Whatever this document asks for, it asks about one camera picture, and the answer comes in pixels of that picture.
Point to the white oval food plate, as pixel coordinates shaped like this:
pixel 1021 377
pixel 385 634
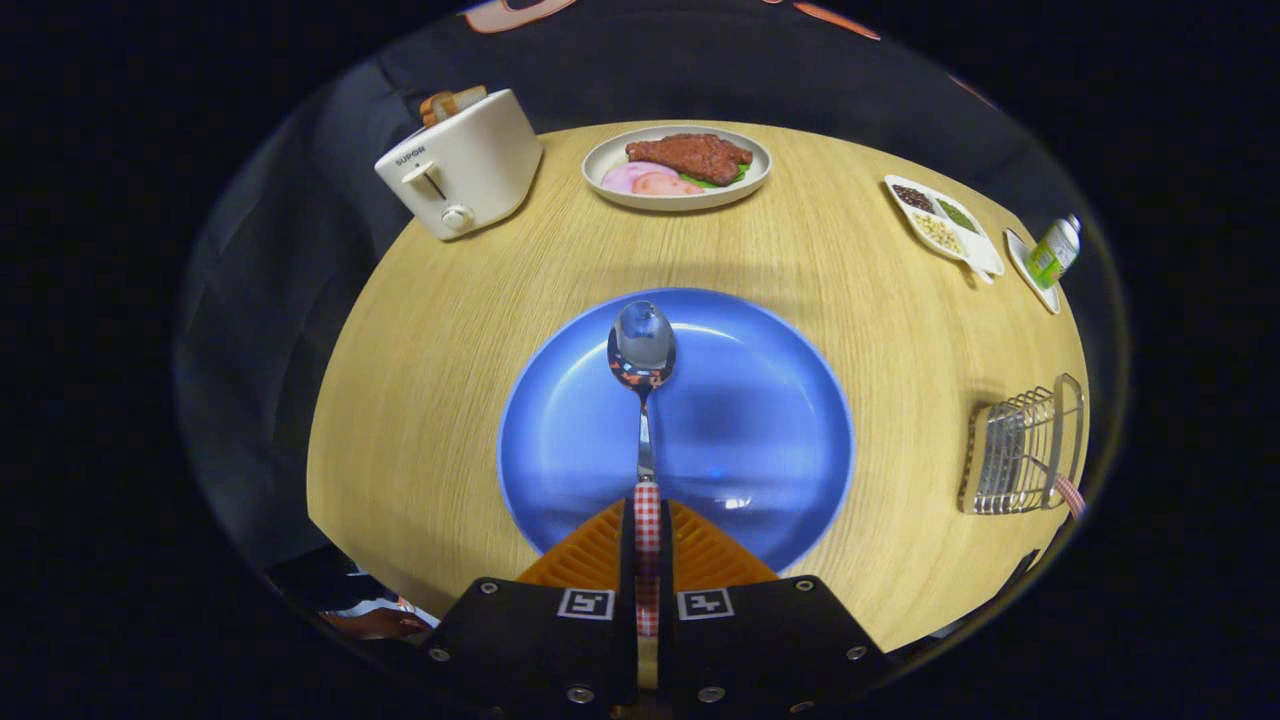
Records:
pixel 762 165

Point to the green lettuce leaf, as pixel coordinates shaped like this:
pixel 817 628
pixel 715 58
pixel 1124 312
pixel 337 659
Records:
pixel 722 183

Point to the pile of yellow soybeans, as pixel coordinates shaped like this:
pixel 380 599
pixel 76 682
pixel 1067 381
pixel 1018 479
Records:
pixel 937 232

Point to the cream white toaster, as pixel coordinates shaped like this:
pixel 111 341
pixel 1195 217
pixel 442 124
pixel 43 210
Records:
pixel 480 160

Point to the pile of dark red beans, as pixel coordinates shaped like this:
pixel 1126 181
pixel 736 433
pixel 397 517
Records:
pixel 913 197

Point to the small white oval dish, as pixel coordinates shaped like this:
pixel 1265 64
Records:
pixel 1025 270

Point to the pink ham slice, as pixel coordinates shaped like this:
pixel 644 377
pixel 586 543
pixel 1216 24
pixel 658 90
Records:
pixel 625 177
pixel 668 185

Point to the blue round plate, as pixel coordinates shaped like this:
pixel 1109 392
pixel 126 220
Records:
pixel 750 420

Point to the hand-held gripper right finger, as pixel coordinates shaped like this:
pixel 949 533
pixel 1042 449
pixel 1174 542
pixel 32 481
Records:
pixel 666 560

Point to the white divided tray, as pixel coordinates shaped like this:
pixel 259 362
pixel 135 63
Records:
pixel 985 262

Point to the green can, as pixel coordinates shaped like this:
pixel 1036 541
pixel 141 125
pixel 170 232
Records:
pixel 1052 255

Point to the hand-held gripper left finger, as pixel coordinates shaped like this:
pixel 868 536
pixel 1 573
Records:
pixel 628 560

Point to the brown toast slice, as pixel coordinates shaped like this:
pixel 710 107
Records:
pixel 445 103

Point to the brown meat steak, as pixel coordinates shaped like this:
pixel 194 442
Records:
pixel 690 155

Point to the pile of white rice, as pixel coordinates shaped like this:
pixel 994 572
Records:
pixel 980 250

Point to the person's dark clothing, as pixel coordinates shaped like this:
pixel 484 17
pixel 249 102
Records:
pixel 320 580

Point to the pile of green beans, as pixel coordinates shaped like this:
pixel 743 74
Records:
pixel 957 215

